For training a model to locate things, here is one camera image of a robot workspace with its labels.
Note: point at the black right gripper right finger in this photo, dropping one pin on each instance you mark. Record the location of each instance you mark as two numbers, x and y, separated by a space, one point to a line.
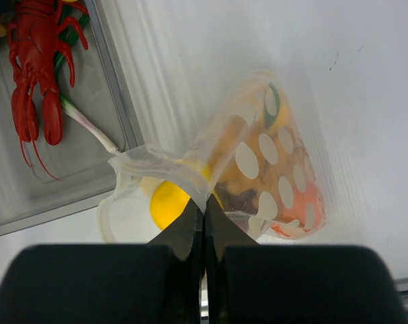
252 283

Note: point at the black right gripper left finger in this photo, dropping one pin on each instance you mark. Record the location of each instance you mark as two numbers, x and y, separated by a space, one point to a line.
156 282

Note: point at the clear dotted zip top bag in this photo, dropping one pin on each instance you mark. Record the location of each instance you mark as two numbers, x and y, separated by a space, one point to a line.
124 216

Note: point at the orange fruit toy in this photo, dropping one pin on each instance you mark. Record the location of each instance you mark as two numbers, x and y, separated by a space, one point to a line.
305 217

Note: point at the yellow banana bunch toy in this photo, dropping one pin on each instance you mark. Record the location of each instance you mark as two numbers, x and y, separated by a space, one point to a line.
250 154

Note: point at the cherry tomato sprig toy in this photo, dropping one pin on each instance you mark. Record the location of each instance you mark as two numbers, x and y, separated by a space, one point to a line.
271 105

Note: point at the clear plastic food tray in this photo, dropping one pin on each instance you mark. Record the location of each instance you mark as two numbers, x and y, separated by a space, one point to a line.
40 182

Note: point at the red lobster toy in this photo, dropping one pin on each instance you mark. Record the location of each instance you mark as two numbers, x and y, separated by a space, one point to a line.
33 41

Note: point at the green scallion toy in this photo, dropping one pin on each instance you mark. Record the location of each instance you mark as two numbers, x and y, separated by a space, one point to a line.
91 95

